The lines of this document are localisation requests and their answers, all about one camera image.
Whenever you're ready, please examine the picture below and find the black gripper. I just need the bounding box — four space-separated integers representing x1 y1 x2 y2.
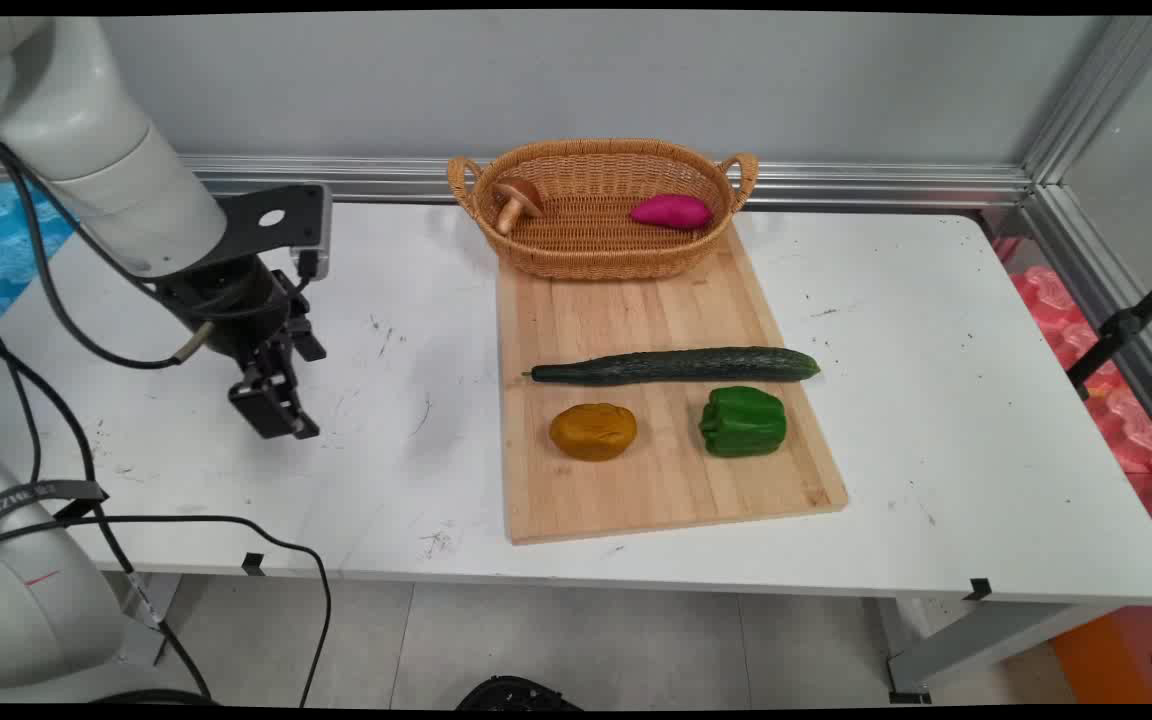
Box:
156 255 328 441

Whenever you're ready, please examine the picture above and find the dark green toy cucumber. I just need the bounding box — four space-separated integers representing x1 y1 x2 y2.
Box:
522 346 822 388

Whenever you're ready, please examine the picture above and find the grey table leg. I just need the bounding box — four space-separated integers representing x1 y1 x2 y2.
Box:
876 597 1119 704
114 572 183 667

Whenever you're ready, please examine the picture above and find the brown toy mushroom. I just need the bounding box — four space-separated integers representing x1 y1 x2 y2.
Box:
492 177 545 237

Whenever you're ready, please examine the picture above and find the brown toy potato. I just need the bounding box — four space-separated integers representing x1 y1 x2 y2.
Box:
549 402 638 462

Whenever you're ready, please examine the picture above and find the blue foam mat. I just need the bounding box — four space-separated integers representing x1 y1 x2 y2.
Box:
0 177 78 353

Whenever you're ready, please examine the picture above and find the woven wicker basket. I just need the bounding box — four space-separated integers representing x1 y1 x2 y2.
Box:
446 138 760 282

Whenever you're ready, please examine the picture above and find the black round floor object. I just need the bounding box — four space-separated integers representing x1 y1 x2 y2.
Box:
455 676 583 711

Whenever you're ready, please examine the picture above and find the wooden cutting board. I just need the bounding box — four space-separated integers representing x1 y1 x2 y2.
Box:
495 222 849 547

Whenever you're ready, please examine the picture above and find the purple toy sweet potato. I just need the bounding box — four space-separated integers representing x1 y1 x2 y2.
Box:
629 194 714 232

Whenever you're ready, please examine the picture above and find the green toy bell pepper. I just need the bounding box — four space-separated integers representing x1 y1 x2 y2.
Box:
698 385 788 459

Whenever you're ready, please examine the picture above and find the black tripod leg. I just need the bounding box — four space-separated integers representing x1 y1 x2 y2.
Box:
1066 257 1152 402

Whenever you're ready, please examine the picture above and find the pink foam mat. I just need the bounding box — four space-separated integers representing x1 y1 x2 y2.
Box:
994 235 1152 561

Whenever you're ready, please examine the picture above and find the orange floor mat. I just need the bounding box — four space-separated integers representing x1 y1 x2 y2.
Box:
1049 560 1152 706

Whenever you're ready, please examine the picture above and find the thin black cable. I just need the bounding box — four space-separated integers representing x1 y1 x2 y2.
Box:
0 514 334 708

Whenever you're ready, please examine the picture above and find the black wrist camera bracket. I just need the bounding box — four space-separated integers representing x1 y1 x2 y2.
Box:
204 183 335 283

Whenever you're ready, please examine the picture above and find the black cable with white label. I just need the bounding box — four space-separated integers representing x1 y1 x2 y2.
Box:
0 320 214 703

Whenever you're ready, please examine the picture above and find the thick black cable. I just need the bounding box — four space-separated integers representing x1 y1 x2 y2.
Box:
0 118 217 371

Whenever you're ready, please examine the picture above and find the black SAMZHE velcro strap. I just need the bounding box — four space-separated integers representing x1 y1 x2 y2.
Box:
0 479 110 548

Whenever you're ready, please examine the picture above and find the long aluminium frame rail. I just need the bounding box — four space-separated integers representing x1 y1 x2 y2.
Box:
0 152 1034 212

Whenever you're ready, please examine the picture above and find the short aluminium frame rail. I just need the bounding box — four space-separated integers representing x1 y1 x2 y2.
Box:
1016 183 1152 466

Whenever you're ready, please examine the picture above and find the slanted aluminium frame post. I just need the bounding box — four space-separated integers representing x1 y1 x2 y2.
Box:
1021 15 1152 189

